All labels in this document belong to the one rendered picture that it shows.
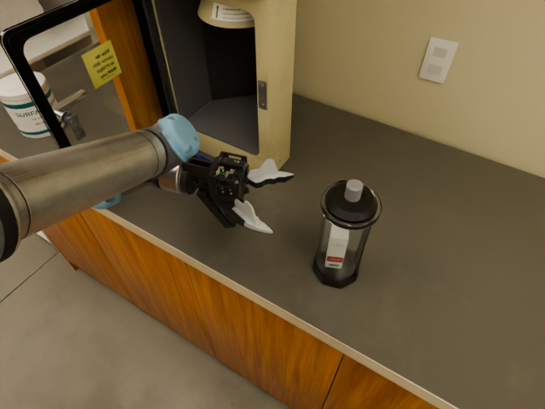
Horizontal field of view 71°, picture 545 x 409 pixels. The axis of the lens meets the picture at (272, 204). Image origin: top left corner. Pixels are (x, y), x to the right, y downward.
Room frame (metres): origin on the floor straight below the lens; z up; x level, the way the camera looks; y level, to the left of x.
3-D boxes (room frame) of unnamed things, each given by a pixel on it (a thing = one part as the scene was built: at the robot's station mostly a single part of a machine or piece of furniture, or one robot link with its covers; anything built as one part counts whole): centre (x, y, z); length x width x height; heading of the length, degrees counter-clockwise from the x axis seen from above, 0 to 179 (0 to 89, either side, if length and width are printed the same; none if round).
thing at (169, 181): (0.54, 0.19, 1.14); 0.08 x 0.05 x 0.08; 163
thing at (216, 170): (0.52, 0.11, 1.15); 0.12 x 0.08 x 0.09; 73
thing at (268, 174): (0.55, 0.00, 1.14); 0.09 x 0.03 x 0.06; 109
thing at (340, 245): (0.44, -0.14, 1.06); 0.11 x 0.11 x 0.21
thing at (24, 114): (0.95, 0.71, 1.02); 0.13 x 0.13 x 0.15
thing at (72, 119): (0.63, 0.41, 1.18); 0.02 x 0.02 x 0.06; 58
